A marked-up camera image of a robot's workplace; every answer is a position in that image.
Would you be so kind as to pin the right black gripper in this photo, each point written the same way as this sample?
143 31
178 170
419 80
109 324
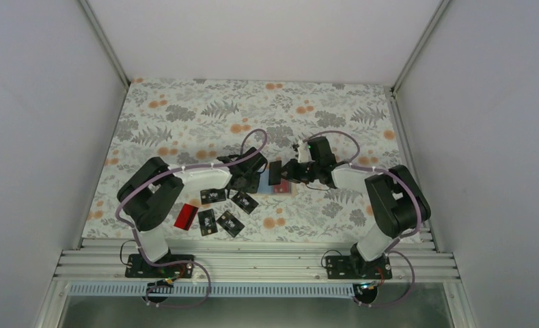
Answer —
290 166

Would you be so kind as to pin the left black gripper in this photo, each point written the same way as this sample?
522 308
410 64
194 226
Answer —
252 188

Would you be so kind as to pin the red card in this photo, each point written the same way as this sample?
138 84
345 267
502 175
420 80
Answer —
185 217
284 187

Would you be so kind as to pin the plain black card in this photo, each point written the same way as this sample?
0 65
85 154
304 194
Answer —
274 173

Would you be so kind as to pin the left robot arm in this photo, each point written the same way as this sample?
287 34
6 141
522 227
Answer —
147 197

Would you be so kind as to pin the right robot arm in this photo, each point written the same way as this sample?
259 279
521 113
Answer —
398 204

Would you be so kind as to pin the black card small top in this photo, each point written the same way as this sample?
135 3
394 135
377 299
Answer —
245 202

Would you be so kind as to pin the black VIP card top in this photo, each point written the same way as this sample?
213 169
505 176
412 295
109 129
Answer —
211 196

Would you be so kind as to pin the black card bottom centre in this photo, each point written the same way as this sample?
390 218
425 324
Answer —
230 224

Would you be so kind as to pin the black VIP card lower-left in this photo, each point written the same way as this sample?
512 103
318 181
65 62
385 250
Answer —
207 222

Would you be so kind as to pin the floral table mat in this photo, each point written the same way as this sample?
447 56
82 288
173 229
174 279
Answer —
195 121

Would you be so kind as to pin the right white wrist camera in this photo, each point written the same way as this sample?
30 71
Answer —
302 152

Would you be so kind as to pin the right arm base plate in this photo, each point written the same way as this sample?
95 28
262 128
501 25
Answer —
353 267

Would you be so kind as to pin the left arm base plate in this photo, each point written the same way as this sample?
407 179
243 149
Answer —
139 268

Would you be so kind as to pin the aluminium rail frame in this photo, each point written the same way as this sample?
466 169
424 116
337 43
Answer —
246 261

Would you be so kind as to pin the grey cable duct strip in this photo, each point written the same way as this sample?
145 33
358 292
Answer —
190 289

